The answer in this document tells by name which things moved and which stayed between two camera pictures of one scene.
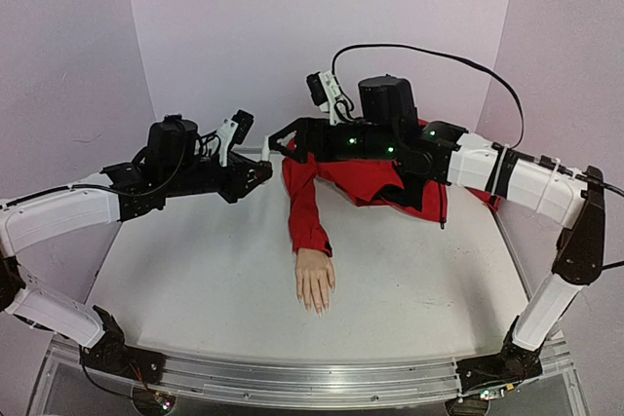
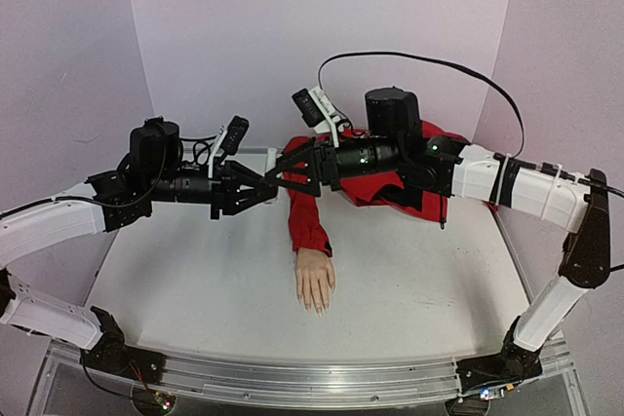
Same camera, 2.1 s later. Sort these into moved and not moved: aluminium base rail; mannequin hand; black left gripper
Moved: black left gripper
Not moved: mannequin hand; aluminium base rail
